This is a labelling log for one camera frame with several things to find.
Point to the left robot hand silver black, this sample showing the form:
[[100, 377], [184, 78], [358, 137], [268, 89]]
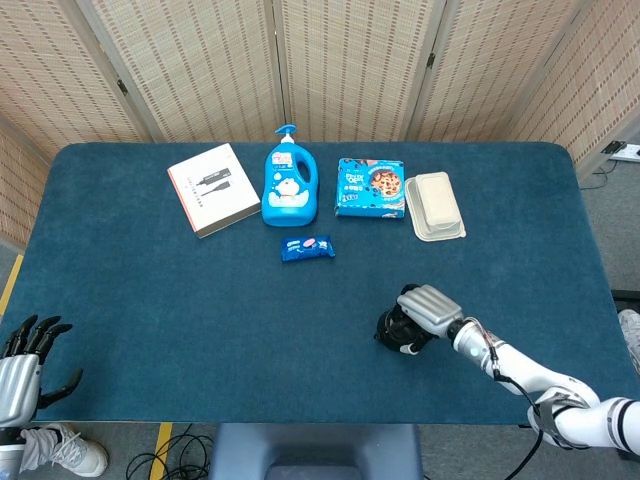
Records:
[[17, 385]]

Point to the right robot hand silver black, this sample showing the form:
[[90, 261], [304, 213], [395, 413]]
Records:
[[432, 307]]

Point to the small black kettle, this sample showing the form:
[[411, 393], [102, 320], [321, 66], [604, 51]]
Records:
[[383, 334]]

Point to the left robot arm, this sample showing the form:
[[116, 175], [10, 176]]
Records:
[[9, 455]]

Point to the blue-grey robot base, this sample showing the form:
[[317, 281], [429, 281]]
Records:
[[315, 450]]

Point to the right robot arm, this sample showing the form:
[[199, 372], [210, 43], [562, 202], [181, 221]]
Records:
[[525, 370]]

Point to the white sneaker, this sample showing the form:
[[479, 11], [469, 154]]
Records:
[[75, 452], [631, 335]]

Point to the white lidded food container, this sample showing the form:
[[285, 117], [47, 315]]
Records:
[[435, 205]]

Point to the blue cookie box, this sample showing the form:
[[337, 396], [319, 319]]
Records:
[[370, 190]]

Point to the blue snack packet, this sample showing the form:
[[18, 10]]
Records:
[[307, 248]]

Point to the blue detergent pump bottle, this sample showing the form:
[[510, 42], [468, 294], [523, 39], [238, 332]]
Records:
[[290, 200]]

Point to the blue table cloth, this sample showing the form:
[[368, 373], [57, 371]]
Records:
[[225, 325]]

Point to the white power strip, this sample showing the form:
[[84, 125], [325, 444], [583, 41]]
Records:
[[625, 151]]

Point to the woven folding screen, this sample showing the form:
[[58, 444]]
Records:
[[350, 65]]

